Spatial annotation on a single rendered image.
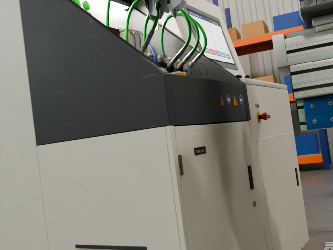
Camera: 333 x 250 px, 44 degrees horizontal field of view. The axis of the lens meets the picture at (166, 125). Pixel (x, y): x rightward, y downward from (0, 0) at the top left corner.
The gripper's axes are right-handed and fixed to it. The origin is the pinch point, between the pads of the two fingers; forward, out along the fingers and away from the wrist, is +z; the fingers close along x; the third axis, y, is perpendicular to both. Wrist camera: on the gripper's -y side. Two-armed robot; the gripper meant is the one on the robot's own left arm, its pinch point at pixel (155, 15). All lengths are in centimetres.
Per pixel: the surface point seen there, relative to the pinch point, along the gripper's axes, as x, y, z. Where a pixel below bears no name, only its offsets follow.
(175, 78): -10.6, 31.3, 4.2
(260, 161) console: 36, 34, 64
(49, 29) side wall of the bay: -35.4, -13.9, 3.3
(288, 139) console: 77, 15, 86
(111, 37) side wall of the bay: -22.2, 10.7, -2.7
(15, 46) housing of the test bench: -46, -25, 13
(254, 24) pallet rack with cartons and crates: 370, -325, 254
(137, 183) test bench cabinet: -31, 44, 29
